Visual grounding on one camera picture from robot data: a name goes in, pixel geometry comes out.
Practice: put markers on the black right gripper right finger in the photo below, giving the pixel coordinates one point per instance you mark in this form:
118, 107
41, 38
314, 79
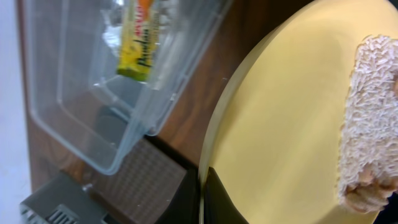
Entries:
218, 207

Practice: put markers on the yellow plate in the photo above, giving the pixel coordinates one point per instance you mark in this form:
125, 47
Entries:
274, 136

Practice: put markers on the dark brown serving tray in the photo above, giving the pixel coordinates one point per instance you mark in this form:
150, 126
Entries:
145, 184

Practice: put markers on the grey plastic dishwasher rack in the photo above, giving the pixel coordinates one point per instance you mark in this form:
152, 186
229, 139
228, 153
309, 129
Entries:
61, 201

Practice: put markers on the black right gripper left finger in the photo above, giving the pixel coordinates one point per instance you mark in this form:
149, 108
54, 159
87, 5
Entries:
184, 207

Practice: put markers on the food scraps on plate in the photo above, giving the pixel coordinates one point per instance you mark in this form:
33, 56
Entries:
367, 164

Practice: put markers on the yellow green snack wrapper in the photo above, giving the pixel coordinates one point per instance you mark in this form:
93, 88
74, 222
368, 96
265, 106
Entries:
139, 39

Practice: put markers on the clear plastic waste bin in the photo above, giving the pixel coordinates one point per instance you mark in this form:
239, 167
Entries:
77, 97

